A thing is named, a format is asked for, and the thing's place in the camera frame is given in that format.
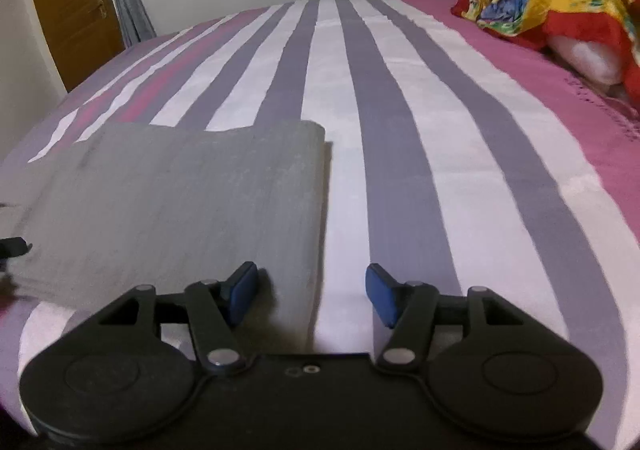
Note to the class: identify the grey pants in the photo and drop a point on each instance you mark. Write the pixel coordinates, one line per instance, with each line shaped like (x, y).
(175, 210)

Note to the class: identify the white pillow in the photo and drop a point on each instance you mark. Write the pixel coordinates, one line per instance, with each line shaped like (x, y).
(590, 57)

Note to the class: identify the wooden door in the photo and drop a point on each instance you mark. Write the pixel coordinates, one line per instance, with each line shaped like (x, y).
(70, 9)

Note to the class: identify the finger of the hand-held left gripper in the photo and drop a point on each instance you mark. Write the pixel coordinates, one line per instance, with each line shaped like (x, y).
(14, 246)

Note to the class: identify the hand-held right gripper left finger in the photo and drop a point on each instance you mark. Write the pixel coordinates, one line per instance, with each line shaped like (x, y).
(242, 290)

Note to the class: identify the striped pink bed sheet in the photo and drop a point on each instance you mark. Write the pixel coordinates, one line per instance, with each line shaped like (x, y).
(425, 154)

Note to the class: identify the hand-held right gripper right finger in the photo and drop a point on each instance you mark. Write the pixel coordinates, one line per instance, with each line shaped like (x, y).
(382, 292)

